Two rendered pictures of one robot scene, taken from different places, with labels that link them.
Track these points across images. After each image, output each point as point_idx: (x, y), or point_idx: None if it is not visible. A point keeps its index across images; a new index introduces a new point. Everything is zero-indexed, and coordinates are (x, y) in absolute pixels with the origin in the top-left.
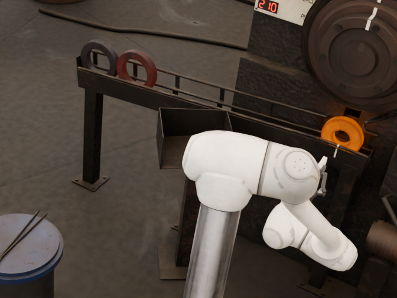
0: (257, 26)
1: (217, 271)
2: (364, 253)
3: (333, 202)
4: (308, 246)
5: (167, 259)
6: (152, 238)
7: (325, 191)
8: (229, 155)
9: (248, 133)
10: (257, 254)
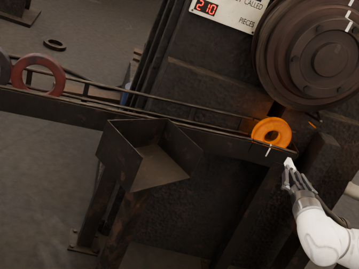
0: (186, 30)
1: None
2: (256, 237)
3: (254, 198)
4: (354, 255)
5: None
6: (55, 267)
7: (317, 192)
8: None
9: None
10: (157, 257)
